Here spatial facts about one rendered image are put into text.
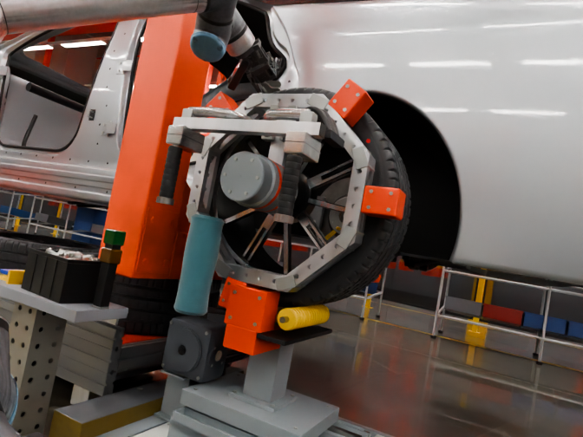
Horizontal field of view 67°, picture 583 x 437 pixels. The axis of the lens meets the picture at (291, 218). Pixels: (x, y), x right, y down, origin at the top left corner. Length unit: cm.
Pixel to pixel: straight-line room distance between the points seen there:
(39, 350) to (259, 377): 62
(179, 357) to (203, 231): 48
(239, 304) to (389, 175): 53
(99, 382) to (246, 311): 63
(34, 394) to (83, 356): 24
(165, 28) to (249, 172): 65
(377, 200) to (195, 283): 51
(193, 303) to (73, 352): 64
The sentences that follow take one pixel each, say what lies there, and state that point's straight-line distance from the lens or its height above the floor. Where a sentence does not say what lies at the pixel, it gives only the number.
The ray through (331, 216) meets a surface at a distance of 169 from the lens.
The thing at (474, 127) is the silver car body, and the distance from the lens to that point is 160.
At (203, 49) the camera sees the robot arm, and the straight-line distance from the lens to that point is 123.
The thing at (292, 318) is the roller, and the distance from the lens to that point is 117.
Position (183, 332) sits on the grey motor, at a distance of 148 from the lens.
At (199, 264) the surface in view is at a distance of 117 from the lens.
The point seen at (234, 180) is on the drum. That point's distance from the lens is 111.
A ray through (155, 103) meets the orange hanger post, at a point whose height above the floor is 106.
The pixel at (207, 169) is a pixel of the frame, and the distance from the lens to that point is 137.
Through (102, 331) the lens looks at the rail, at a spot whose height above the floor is 32.
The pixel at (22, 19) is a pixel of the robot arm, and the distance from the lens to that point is 100.
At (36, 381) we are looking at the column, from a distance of 149.
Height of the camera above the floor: 70
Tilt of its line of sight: 3 degrees up
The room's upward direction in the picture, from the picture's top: 10 degrees clockwise
